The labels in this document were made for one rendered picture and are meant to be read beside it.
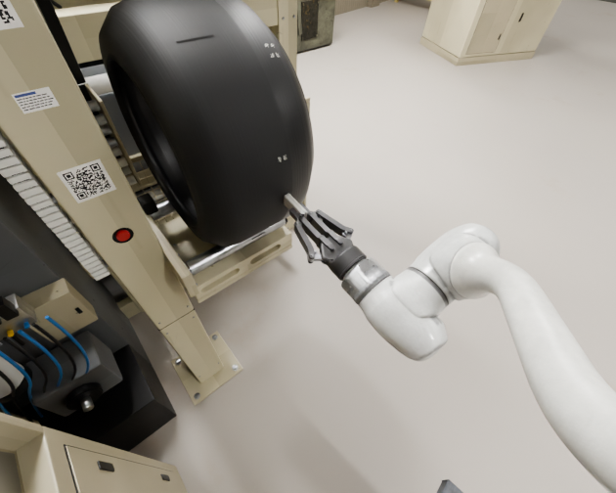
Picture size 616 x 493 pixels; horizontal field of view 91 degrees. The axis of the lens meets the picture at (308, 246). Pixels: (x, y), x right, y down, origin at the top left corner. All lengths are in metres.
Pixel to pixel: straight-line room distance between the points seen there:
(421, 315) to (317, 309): 1.30
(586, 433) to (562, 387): 0.04
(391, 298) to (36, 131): 0.67
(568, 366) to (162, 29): 0.73
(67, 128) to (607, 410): 0.80
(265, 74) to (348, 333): 1.43
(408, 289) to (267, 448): 1.20
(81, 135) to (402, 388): 1.61
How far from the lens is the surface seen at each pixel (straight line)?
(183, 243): 1.13
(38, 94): 0.68
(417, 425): 1.73
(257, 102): 0.64
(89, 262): 0.89
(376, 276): 0.59
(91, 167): 0.74
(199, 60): 0.64
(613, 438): 0.35
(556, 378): 0.39
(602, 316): 2.59
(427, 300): 0.59
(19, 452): 0.89
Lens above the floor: 1.61
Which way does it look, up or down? 50 degrees down
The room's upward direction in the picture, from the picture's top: 3 degrees clockwise
